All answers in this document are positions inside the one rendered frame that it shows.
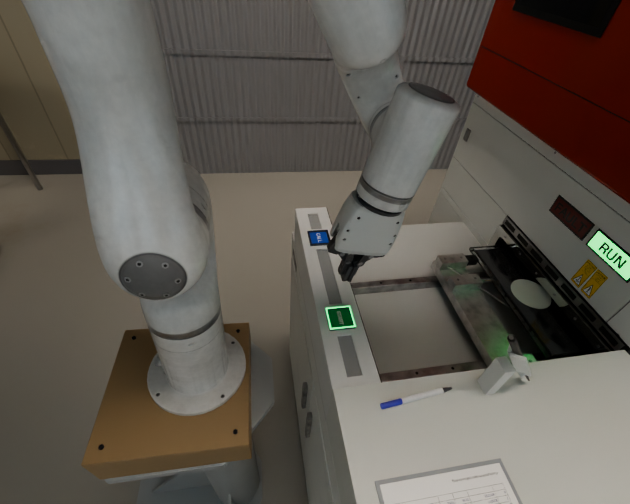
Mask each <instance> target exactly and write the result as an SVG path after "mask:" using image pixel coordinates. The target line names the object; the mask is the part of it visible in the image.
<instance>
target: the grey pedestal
mask: <svg viewBox="0 0 630 504"><path fill-rule="evenodd" d="M274 403H275V402H274V384H273V367H272V359H271V357H270V356H268V355H267V354H266V353H265V352H264V351H262V350H261V349H260V348H259V347H258V346H257V345H255V344H254V343H253V342H252V341H251V423H252V433H253V431H254V430H255V429H256V427H257V426H258V425H259V424H260V422H261V421H262V420H263V418H264V417H265V416H266V414H267V413H268V412H269V411H270V409H271V408H272V407H273V405H274ZM134 480H141V482H140V487H139V492H138V498H137V503H136V504H260V503H261V501H262V498H263V495H262V462H261V459H260V458H259V456H258V454H257V452H256V451H255V449H254V445H253V439H252V459H246V460H239V461H232V462H224V463H217V464H210V465H203V466H196V467H188V468H181V469H174V470H167V471H160V472H152V473H145V474H138V475H131V476H124V477H116V478H109V479H105V481H106V482H107V483H108V484H113V483H120V482H127V481H134Z"/></svg>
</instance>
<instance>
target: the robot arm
mask: <svg viewBox="0 0 630 504"><path fill-rule="evenodd" d="M21 2H22V4H23V6H24V8H25V10H26V12H27V14H28V16H29V18H30V20H31V22H32V25H33V27H34V29H35V31H36V34H37V36H38V38H39V41H40V43H41V45H42V48H43V50H44V52H45V54H46V57H47V59H48V61H49V64H50V66H51V68H52V70H53V73H54V75H55V77H56V80H57V82H58V84H59V87H60V89H61V91H62V94H63V97H64V99H65V102H66V104H67V107H68V110H69V113H70V116H71V119H72V122H73V126H74V130H75V134H76V139H77V144H78V149H79V155H80V161H81V167H82V173H83V180H84V186H85V192H86V198H87V204H88V209H89V214H90V220H91V225H92V229H93V234H94V238H95V243H96V246H97V250H98V253H99V256H100V258H101V261H102V263H103V266H104V268H105V270H106V271H107V273H108V275H109V276H110V278H111V279H112V280H113V281H114V282H115V283H116V284H117V285H118V286H119V287H120V288H121V289H122V290H124V291H126V292H128V293H129V294H131V295H133V296H136V297H139V299H140V304H141V308H142V311H143V315H144V317H145V320H146V323H147V326H148V329H149V331H150V334H151V337H152V339H153V342H154V345H155V348H156V350H157V354H156V355H155V356H154V358H153V360H152V362H151V364H150V366H149V370H148V374H147V384H148V389H149V392H150V394H151V397H152V398H153V400H154V401H155V403H156V404H157V405H158V406H159V407H161V408H162V409H163V410H165V411H167V412H169V413H172V414H175V415H180V416H196V415H200V414H204V413H207V412H210V411H212V410H214V409H216V408H218V407H220V406H221V405H223V404H224V403H225V402H227V401H228V400H229V399H230V398H231V397H232V396H233V395H234V394H235V393H236V391H237V390H238V388H239V387H240V385H241V383H242V381H243V378H244V375H245V371H246V359H245V354H244V351H243V348H242V347H241V345H240V343H239V342H238V341H237V340H236V339H235V338H234V337H232V336H231V335H230V334H228V333H226V332H224V325H223V317H222V310H221V303H220V295H219V287H218V277H217V263H216V249H215V236H214V224H213V213H212V204H211V198H210V194H209V191H208V188H207V185H206V183H205V181H204V180H203V178H202V176H201V175H200V174H199V173H198V171H197V170H196V169H194V168H193V167H192V166H191V165H189V164H188V163H186V162H184V160H183V155H182V149H181V143H180V138H179V132H178V126H177V121H176V115H175V109H174V104H173V99H172V94H171V89H170V84H169V79H168V74H167V70H166V65H165V61H164V56H163V52H162V47H161V43H160V39H159V35H158V30H157V26H156V22H155V18H154V14H153V10H152V6H151V3H150V0H21ZM308 2H309V4H310V7H311V9H312V11H313V13H314V15H315V18H316V20H317V22H318V24H319V27H320V29H321V31H322V33H323V35H324V38H325V40H326V42H327V44H328V46H329V49H330V51H331V53H332V56H333V59H334V62H335V65H336V68H337V71H338V73H339V75H340V78H341V80H342V82H343V84H344V87H345V89H346V91H347V93H348V95H349V98H350V100H351V102H352V104H353V106H354V108H355V111H356V113H357V115H358V117H359V119H360V121H361V123H362V125H363V127H364V129H365V131H366V133H367V135H368V137H369V139H370V141H371V150H370V154H369V157H368V159H367V161H366V164H365V166H364V169H363V171H362V174H361V176H360V179H359V181H358V184H357V187H356V190H353V191H352V192H351V194H350V195H349V196H348V198H347V199H346V201H345V202H344V204H343V206H342V207H341V209H340V211H339V213H338V215H337V217H336V219H335V221H334V223H333V225H332V228H331V231H330V236H333V238H332V239H331V241H330V242H329V243H328V245H327V249H328V252H329V253H332V254H336V255H337V254H338V255H339V256H340V257H341V259H342V260H341V263H340V265H339V267H338V273H339V274H340V275H341V279H342V281H348V282H351V281H352V278H353V276H354V275H355V274H356V272H357V270H358V268H359V267H361V266H363V265H364V264H365V262H366V261H368V260H370V259H372V258H379V257H384V256H385V255H386V254H387V253H388V252H389V250H390V249H391V247H392V246H393V244H394V242H395V240H396V238H397V235H398V233H399V231H400V228H401V225H402V223H403V219H404V215H405V211H406V209H407V208H408V206H409V204H410V202H411V201H412V199H413V197H414V195H415V193H416V191H417V190H418V188H419V186H420V184H421V182H422V180H423V179H424V177H425V175H426V173H427V171H428V169H429V168H430V166H431V164H432V162H433V160H434V158H435V157H436V155H437V153H438V151H439V149H440V147H441V145H442V144H443V142H444V140H445V138H446V136H447V134H448V133H449V131H450V129H451V127H452V125H453V123H454V122H455V120H456V118H457V116H458V114H459V112H460V106H459V104H458V103H457V102H456V101H455V100H454V99H453V98H452V97H450V96H449V95H447V94H445V93H443V92H441V91H439V90H437V89H435V88H433V87H430V86H427V85H424V84H420V83H416V82H404V79H403V75H402V71H401V66H400V61H399V53H398V49H399V47H400V45H401V44H402V42H403V40H404V38H405V35H406V32H407V26H408V15H407V7H406V1H405V0H308Z"/></svg>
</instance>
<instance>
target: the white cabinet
mask: <svg viewBox="0 0 630 504"><path fill-rule="evenodd" d="M289 350H290V358H291V367H292V375H293V383H294V391H295V399H296V407H297V415H298V423H299V431H300V439H301V447H302V455H303V463H304V471H305V479H306V487H307V495H308V503H309V504H341V501H340V495H339V490H338V484H337V479H336V473H335V468H334V462H333V456H332V451H331V445H330V440H329V434H328V429H327V423H326V420H325V414H324V408H323V403H322V397H321V392H320V386H319V381H318V375H317V369H316V364H315V358H314V353H313V347H312V342H311V336H310V330H309V325H308V319H307V314H306V308H305V302H304V297H303V291H302V286H301V280H300V275H299V269H298V263H297V258H296V252H295V247H294V241H293V236H292V255H291V296H290V343H289Z"/></svg>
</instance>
